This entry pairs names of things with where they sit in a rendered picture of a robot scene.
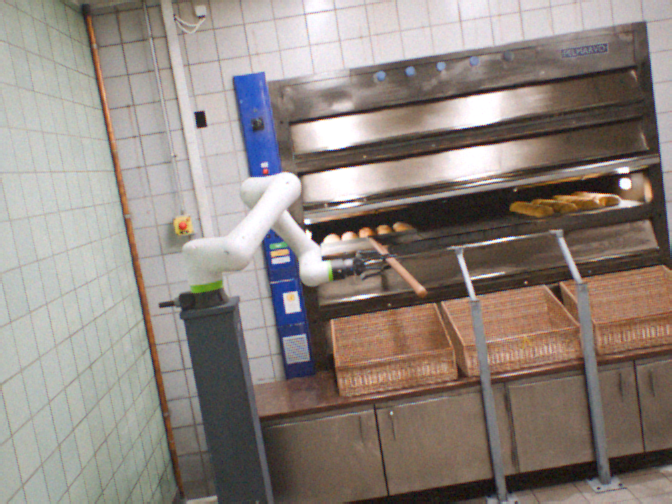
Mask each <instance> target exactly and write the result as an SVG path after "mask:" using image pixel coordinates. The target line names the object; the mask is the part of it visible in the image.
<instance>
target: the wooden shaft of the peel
mask: <svg viewBox="0 0 672 504"><path fill-rule="evenodd" d="M368 240H369V242H370V243H371V244H372V245H373V246H374V247H375V248H376V249H377V250H378V251H379V252H380V253H381V254H387V253H388V252H387V251H386V250H385V249H384V248H383V247H382V246H381V245H380V244H379V243H378V242H377V241H376V240H375V239H374V238H373V237H369V239H368ZM388 254H389V253H388ZM389 255H390V254H389ZM386 260H387V261H388V263H389V264H390V265H391V266H392V267H393V268H394V269H395V270H396V271H397V273H398V274H399V275H400V276H401V277H402V278H403V279H404V280H405V281H406V283H407V284H408V285H409V286H410V287H411V288H412V289H413V290H414V291H415V292H416V294H417V295H418V296H419V297H425V296H426V294H427V292H426V290H425V289H424V288H423V287H422V286H421V285H420V284H419V283H418V282H417V281H416V280H415V279H414V278H413V277H412V276H411V275H410V274H409V273H408V272H407V271H406V270H405V269H404V268H403V267H402V266H401V265H400V264H399V263H398V262H397V261H396V260H395V259H394V258H387V259H386Z"/></svg>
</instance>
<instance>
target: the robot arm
mask: <svg viewBox="0 0 672 504"><path fill-rule="evenodd" d="M300 193H301V184H300V181H299V180H298V178H297V177H296V176H294V175H293V174H290V173H280V174H277V175H274V176H269V177H257V178H249V179H247V180H246V181H244V182H243V184H242V185H241V187H240V197H241V200H242V201H243V202H244V204H245V205H246V206H247V207H248V208H249V209H250V210H251V212H250V213H249V214H248V215H247V217H246V218H245V219H244V220H243V221H242V222H241V223H240V224H239V225H238V226H237V227H236V228H235V229H234V230H233V231H232V232H231V233H230V234H229V235H227V236H225V237H216V238H205V239H197V240H193V241H190V242H188V243H186V244H185V245H184V246H183V248H182V251H183V257H184V263H185V268H186V273H187V278H188V284H189V287H190V289H191V291H186V292H181V293H180V294H179V297H175V298H174V300H172V301H166V302H160V303H158V306H159V308H166V307H172V306H175V307H176V308H181V311H186V310H190V309H194V310H198V309H207V308H212V307H217V306H220V305H224V304H226V303H228V302H230V298H229V297H228V295H227V294H226V292H225V290H224V286H223V274H222V273H224V272H237V271H241V270H243V269H245V268H246V267H247V266H248V265H249V263H250V261H251V259H252V257H253V255H254V253H255V252H256V250H257V248H258V246H259V245H260V243H261V241H262V240H263V238H264V237H265V235H266V234H267V232H268V231H269V230H270V228H271V229H272V230H274V231H275V232H276V233H277V234H278V235H279V236H280V237H281V238H282V239H283V240H284V241H285V242H286V244H287V245H288V246H289V247H290V248H291V250H292V251H293V252H294V254H295V255H296V256H297V258H298V260H299V268H300V279H301V281H302V282H303V283H304V284H305V285H307V286H311V287H314V286H317V285H320V284H322V283H326V282H331V281H337V280H343V279H345V276H346V277H349V276H355V275H357V276H360V278H361V280H362V281H364V280H365V279H367V278H371V277H374V276H378V275H382V274H383V271H384V270H386V269H391V265H390V264H386V265H383V267H366V266H365V263H367V262H370V261H373V260H376V259H379V258H382V259H387V258H393V257H398V255H397V254H395V255H389V254H388V253H387V254H381V253H380V252H379V251H368V252H361V251H357V255H356V257H354V258H352V259H346V260H344V261H343V260H342V258H340V259H334V260H328V261H322V259H321V250H320V247H319V246H318V245H317V244H316V243H315V242H314V241H312V240H311V239H310V238H309V237H308V236H307V235H306V234H305V233H304V232H303V231H302V230H301V229H300V228H299V226H298V225H297V224H296V223H295V221H294V220H293V219H292V218H291V216H290V215H289V213H288V212H287V210H286V209H287V208H288V207H289V206H290V205H291V204H292V203H293V202H295V201H296V200H297V199H298V197H299V196H300ZM374 254H378V255H377V256H374V257H371V258H368V259H364V260H363V259H361V258H359V256H362V255H374ZM369 270H380V271H379V272H375V273H372V274H368V275H361V274H362V273H363V272H364V271H369Z"/></svg>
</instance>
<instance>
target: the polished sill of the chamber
mask: <svg viewBox="0 0 672 504"><path fill-rule="evenodd" d="M647 211H653V207H652V203H641V204H635V205H629V206H623V207H617V208H611V209H605V210H599V211H592V212H586V213H580V214H574V215H568V216H562V217H556V218H550V219H544V220H538V221H531V222H525V223H519V224H513V225H507V226H501V227H495V228H489V229H483V230H477V231H471V232H464V233H458V234H452V235H446V236H440V237H434V238H428V239H422V240H416V241H410V242H404V243H397V244H391V245H385V246H382V247H383V248H384V249H385V250H386V251H387V252H388V253H389V254H392V253H398V252H404V251H410V250H416V249H422V248H428V247H434V246H440V245H446V244H452V243H459V242H465V241H471V240H477V239H483V238H489V237H495V236H501V235H507V234H513V233H519V232H526V231H532V230H538V229H544V228H550V227H556V226H562V225H568V224H574V223H580V222H586V221H593V220H599V219H605V218H611V217H617V216H623V215H629V214H635V213H641V212H647ZM357 251H361V252H368V251H378V250H377V249H376V248H375V247H373V248H367V249H361V250H355V251H349V252H343V253H336V254H330V255H324V256H321V259H322V261H328V260H334V259H340V258H342V260H343V261H344V260H346V259H352V258H354V257H356V255H357ZM377 255H378V254H374V255H362V256H359V258H367V257H373V256H377Z"/></svg>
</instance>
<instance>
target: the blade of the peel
mask: <svg viewBox="0 0 672 504"><path fill-rule="evenodd" d="M413 233H417V228H413V229H408V230H402V231H395V232H389V233H383V234H377V235H373V236H374V239H375V240H377V239H383V238H389V237H395V236H401V235H407V234H413ZM340 239H341V241H335V242H329V243H324V241H320V242H321V245H322V249H323V248H329V247H335V246H341V245H347V244H353V243H359V242H365V241H367V237H366V236H365V237H359V238H353V239H347V240H342V238H340Z"/></svg>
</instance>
